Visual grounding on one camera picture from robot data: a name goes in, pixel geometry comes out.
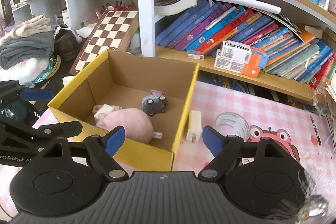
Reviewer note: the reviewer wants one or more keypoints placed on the pink cartoon desk mat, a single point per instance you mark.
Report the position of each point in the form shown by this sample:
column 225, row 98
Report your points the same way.
column 288, row 124

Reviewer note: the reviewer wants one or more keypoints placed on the clear packing tape roll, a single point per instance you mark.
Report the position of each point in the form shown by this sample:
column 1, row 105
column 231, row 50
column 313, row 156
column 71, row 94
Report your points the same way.
column 229, row 123

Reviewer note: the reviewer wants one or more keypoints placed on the pink plush pig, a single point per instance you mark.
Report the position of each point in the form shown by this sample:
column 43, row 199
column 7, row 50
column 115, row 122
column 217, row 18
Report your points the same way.
column 136, row 123

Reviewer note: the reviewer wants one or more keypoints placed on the wooden bookshelf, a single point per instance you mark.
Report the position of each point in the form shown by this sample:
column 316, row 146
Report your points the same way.
column 299, row 12

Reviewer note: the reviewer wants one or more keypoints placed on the yellow cardboard box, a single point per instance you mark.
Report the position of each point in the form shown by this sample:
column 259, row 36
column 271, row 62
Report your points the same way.
column 121, row 79

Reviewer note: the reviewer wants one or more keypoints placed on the grey toy car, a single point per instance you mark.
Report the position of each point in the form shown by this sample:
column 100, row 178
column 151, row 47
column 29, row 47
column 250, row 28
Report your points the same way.
column 154, row 103

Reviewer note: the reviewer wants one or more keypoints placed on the brown leather bag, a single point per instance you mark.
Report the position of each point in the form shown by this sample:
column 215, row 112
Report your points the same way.
column 65, row 42

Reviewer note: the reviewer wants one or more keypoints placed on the row of leaning books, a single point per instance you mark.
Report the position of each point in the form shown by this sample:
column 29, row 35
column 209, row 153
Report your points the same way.
column 295, row 53

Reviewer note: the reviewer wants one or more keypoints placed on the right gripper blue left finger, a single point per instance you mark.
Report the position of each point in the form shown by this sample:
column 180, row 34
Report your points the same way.
column 101, row 150

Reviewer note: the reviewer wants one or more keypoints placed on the pile of papers and books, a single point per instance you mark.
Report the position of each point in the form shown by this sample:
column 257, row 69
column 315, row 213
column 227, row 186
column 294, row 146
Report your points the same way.
column 324, row 102

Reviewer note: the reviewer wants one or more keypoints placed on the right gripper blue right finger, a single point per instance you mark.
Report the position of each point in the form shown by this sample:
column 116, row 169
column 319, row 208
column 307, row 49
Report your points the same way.
column 225, row 150

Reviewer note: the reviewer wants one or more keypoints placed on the black patterned pencil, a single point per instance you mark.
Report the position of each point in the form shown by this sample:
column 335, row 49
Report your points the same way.
column 316, row 131

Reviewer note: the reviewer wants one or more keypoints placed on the lower toothpaste box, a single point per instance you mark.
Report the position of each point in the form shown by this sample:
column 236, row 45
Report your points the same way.
column 236, row 66

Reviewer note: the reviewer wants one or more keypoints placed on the white foam block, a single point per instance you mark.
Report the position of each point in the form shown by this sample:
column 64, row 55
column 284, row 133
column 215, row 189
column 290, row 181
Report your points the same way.
column 102, row 110

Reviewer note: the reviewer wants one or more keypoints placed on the upper toothpaste box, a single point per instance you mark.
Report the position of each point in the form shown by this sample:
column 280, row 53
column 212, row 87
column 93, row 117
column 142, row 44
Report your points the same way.
column 244, row 53

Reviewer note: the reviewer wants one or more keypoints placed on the toothpaste box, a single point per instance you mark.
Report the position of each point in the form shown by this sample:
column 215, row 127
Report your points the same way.
column 244, row 53
column 236, row 66

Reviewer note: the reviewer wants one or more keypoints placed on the small red white box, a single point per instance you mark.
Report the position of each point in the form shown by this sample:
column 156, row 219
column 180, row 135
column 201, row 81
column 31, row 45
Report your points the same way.
column 195, row 55

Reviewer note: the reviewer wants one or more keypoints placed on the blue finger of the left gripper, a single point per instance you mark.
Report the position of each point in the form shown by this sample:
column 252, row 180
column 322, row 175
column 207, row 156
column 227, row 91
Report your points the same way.
column 12, row 91
column 16, row 136

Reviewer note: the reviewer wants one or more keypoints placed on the chessboard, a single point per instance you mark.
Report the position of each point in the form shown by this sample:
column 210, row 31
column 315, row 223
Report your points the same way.
column 114, row 31

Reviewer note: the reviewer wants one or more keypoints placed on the white charger plug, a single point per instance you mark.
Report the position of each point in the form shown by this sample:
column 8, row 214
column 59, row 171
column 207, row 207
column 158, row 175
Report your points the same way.
column 194, row 130

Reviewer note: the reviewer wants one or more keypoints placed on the folded grey towels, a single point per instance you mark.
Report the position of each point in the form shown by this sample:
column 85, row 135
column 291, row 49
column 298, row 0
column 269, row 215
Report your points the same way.
column 30, row 39

